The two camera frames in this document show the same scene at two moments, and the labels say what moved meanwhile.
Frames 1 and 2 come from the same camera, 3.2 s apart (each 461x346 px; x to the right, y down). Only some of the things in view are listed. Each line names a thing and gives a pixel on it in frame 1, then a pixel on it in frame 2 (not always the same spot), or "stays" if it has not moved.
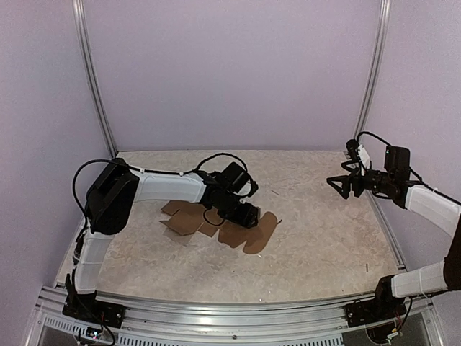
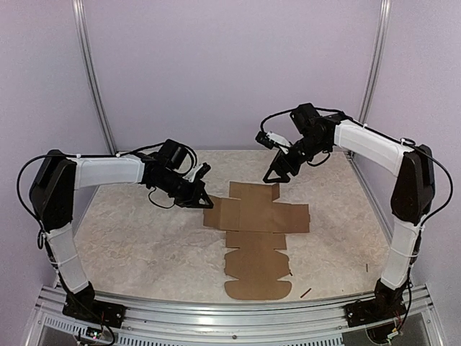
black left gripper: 245,219 -> 192,200
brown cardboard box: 188,216 -> 256,227
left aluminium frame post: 83,41 stays
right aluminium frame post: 373,69 stays
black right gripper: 356,176 -> 282,161
